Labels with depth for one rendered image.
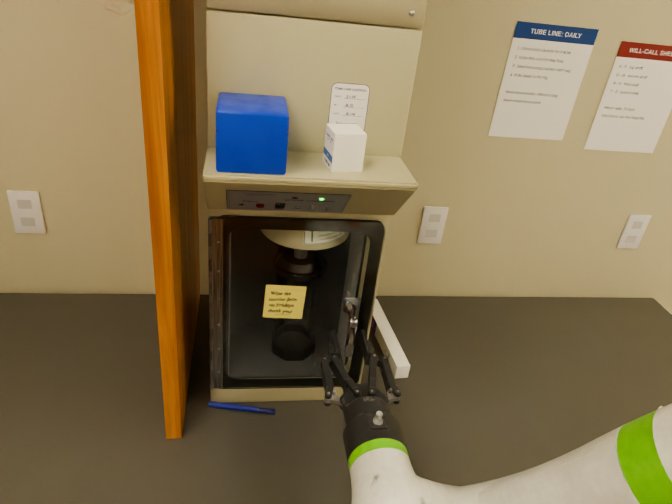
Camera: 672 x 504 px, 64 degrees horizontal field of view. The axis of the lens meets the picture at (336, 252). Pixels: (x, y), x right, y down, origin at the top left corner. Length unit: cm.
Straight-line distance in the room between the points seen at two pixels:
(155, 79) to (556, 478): 70
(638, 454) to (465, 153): 97
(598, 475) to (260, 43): 70
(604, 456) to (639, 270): 131
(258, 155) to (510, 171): 90
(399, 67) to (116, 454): 86
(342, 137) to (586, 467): 53
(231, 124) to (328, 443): 67
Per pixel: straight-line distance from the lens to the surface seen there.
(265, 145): 78
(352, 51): 87
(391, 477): 79
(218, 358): 111
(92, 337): 142
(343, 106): 88
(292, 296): 102
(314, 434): 116
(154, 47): 77
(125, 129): 137
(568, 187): 164
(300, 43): 85
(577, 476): 71
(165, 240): 87
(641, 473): 66
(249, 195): 84
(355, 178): 81
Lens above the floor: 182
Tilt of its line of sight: 30 degrees down
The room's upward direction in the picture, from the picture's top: 7 degrees clockwise
